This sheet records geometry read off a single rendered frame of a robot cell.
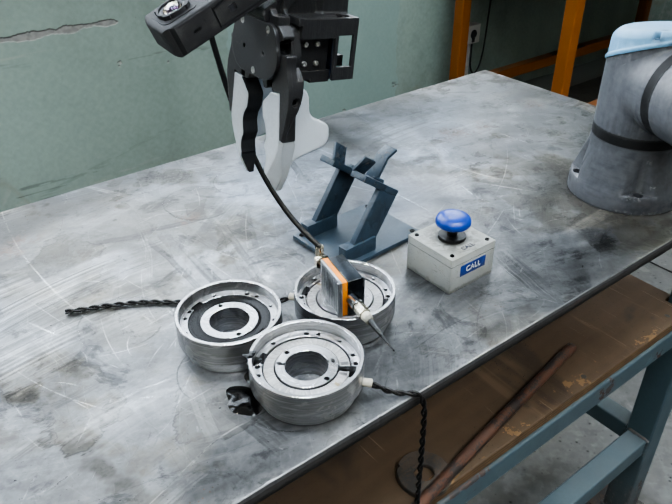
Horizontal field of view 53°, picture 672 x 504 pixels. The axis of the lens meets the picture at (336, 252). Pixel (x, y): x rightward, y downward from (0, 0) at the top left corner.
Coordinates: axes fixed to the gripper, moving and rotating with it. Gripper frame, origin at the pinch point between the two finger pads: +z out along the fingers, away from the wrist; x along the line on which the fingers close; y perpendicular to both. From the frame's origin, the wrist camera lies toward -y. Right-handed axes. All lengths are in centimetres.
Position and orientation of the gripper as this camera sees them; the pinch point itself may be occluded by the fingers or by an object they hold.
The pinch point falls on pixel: (256, 168)
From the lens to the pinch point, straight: 62.3
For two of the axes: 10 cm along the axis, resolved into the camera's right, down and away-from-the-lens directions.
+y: 8.0, -2.2, 5.7
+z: -1.0, 8.7, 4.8
